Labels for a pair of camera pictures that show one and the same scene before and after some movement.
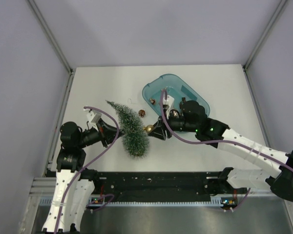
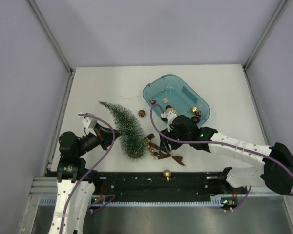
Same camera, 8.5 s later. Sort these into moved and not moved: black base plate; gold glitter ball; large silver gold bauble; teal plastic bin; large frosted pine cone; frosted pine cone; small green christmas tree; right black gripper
Moved: right black gripper; gold glitter ball; small green christmas tree
Not moved: frosted pine cone; large silver gold bauble; large frosted pine cone; black base plate; teal plastic bin
